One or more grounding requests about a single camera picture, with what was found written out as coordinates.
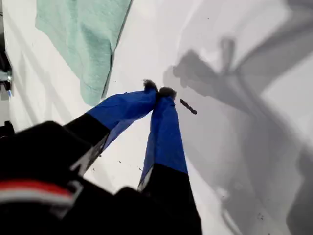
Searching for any gripper finger blue tape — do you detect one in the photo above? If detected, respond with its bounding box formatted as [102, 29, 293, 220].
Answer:
[136, 86, 203, 235]
[62, 78, 160, 177]

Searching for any pale green T-shirt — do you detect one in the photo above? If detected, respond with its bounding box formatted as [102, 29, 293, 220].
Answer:
[35, 0, 134, 106]

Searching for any small black debris piece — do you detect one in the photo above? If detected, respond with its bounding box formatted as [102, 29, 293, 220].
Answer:
[179, 98, 198, 115]

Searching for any silver metal bracket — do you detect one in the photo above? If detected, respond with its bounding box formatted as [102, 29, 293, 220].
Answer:
[0, 50, 14, 101]

